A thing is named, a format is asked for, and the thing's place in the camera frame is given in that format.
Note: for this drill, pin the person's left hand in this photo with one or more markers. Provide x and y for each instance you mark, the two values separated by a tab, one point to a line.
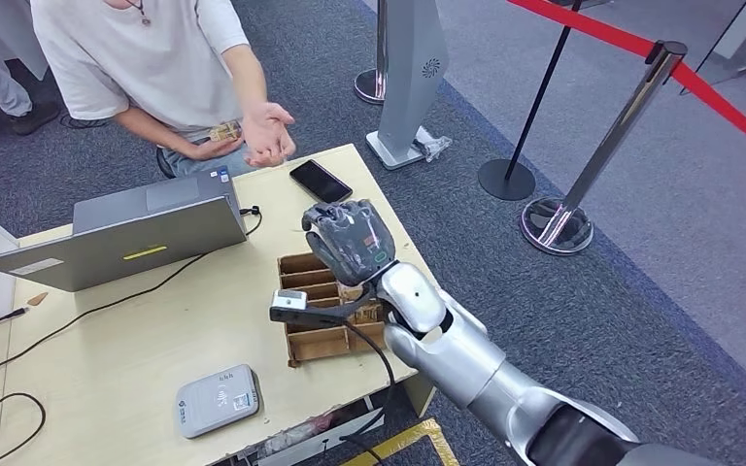
270	135

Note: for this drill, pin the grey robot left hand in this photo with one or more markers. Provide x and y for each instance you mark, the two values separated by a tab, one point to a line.
350	244

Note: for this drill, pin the person's right hand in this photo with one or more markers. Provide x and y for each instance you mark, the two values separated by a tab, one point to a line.
212	149

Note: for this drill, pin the cardboard card organizer box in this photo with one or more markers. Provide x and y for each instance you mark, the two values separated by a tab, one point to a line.
315	347

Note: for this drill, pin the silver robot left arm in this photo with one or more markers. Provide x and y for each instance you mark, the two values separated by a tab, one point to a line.
450	347

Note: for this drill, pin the person's left forearm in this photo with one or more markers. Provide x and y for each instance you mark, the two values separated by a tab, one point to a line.
247	77

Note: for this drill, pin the person's right forearm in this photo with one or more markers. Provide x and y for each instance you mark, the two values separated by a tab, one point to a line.
154	132

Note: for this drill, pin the grey card reader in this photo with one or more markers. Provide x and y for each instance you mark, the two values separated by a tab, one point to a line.
218	402

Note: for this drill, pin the black smartphone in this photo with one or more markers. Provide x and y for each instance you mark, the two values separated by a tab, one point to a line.
321	183

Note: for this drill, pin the clear plastic wrapper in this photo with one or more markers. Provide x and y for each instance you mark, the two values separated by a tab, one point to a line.
436	146

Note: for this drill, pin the grey laptop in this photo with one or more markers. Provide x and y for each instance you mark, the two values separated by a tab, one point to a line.
122	251

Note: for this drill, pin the grey kiosk stand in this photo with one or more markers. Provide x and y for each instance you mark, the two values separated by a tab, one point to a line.
415	64

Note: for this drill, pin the yellow floor tape strip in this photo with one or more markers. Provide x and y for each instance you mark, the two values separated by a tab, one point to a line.
411	434

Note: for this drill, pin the brown paper scrap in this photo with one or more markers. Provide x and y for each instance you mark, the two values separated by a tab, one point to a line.
38	299

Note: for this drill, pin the red barrier belt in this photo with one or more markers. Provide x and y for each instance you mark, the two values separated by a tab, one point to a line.
604	29

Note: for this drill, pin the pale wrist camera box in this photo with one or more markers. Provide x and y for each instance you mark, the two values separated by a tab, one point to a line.
289	300

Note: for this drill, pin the chrome stanchion post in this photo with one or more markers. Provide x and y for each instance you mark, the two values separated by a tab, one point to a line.
556	225
373	87

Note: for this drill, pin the black stanchion post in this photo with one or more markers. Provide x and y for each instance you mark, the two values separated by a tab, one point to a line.
507	180

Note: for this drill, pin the white desk frame rail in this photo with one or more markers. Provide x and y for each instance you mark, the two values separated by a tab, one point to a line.
321	440

